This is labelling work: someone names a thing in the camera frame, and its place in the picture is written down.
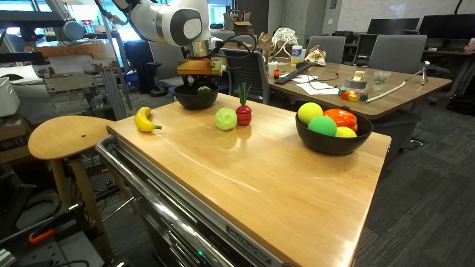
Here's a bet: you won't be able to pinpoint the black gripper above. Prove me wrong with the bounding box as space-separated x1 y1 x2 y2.
184 73 215 86

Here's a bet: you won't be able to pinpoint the light green dimpled ball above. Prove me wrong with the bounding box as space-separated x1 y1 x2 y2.
214 107 239 132

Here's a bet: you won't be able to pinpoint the red toy radish green leaves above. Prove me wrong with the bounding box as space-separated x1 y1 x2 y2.
234 82 254 128

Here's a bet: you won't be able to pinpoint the yellow toy banana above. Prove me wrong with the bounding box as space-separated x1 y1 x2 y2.
134 106 163 135

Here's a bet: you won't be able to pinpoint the small black bowl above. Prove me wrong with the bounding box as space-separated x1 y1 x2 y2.
174 83 220 112

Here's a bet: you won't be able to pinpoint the black mesh office chair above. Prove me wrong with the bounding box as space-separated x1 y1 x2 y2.
220 46 272 106

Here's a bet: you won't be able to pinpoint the cardboard box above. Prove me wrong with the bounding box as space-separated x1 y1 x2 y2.
230 20 255 38

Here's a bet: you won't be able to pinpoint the long black bar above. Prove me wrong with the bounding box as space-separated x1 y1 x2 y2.
273 60 315 86

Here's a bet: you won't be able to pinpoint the clear water bottle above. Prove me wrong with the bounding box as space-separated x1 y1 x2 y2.
289 43 304 69

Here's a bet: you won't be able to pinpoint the yellow-green toy ball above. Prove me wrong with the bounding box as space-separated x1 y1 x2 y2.
297 101 325 127

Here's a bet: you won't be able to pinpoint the crumpled plastic bag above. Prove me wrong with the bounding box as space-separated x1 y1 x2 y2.
303 46 328 69

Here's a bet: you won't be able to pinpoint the white paper sheets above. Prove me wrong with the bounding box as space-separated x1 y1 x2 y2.
291 73 341 98

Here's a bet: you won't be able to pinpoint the wooden crate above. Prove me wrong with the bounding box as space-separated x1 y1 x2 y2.
36 42 119 64

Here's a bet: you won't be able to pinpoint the green toy ball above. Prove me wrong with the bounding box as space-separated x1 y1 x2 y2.
306 115 338 138

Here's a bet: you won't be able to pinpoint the grey robot joint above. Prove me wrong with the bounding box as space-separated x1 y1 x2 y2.
46 0 88 43

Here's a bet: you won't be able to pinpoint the round wooden stool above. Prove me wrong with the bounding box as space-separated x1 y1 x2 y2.
27 115 117 261

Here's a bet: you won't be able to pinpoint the orange toy bell pepper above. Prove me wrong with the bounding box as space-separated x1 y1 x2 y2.
324 107 359 134

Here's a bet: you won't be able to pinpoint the large black bowl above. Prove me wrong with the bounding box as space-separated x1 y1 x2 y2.
294 110 374 158

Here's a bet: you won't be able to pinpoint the colourful toy blocks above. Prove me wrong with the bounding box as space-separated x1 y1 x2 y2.
338 88 371 104

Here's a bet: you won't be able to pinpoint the yellow toy lemon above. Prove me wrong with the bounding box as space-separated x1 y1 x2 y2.
334 125 358 140

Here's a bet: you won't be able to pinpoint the wooden butcher block table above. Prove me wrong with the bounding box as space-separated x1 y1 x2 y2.
95 94 393 267

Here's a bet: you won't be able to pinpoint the clear plastic cup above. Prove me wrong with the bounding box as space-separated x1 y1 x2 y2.
373 70 393 89

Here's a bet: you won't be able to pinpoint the thin white stick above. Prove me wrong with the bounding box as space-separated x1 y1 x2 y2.
365 79 408 104

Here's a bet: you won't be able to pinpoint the white appliance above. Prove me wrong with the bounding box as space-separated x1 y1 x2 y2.
0 76 22 119

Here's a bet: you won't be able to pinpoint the wooden office table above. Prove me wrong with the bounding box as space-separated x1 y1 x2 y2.
217 52 454 124

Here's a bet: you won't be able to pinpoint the black computer monitor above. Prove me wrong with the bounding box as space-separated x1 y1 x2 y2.
419 14 475 42
367 17 422 38

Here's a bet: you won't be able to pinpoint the black perforated breadboard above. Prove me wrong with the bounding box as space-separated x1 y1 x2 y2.
0 230 107 267

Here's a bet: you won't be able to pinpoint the orange black clamp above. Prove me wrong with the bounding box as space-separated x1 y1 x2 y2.
27 227 58 247

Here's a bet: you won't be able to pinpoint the small tripod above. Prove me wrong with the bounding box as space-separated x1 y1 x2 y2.
414 60 432 88

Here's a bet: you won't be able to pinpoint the white rope bundle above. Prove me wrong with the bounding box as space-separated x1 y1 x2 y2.
270 27 300 60

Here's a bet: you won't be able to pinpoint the silver cart handle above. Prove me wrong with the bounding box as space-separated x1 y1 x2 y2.
95 135 236 267

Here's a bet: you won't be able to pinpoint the aluminium frame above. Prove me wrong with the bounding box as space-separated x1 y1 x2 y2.
43 63 134 122

